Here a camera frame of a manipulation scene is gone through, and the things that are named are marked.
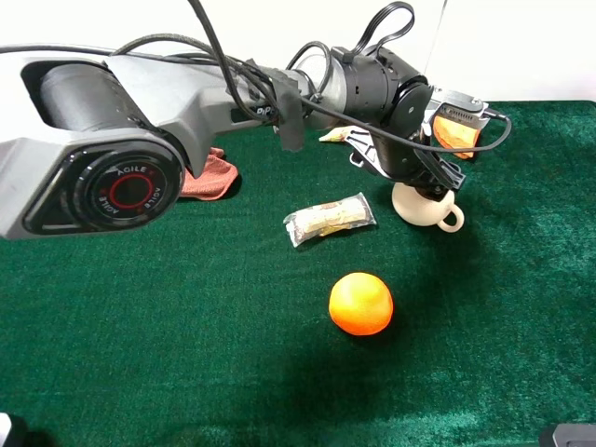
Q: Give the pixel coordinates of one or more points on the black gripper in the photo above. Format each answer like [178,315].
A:
[426,171]

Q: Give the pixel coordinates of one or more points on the white ceramic teapot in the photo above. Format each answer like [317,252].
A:
[415,209]

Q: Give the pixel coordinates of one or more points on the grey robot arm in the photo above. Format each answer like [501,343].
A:
[104,146]

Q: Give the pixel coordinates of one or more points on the orange toy bread slice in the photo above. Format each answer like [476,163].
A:
[452,135]

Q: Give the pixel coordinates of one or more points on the purple toy eggplant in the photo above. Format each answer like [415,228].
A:
[336,135]

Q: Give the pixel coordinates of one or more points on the clear wrapped snack packet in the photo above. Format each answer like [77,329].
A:
[328,218]

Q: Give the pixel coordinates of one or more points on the orange fruit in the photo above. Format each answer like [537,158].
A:
[361,304]

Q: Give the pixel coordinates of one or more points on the pink folded towel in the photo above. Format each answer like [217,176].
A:
[215,180]

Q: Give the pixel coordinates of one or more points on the green velvet table cloth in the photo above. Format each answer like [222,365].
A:
[208,328]

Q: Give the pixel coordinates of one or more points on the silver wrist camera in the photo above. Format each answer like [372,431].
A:
[457,107]

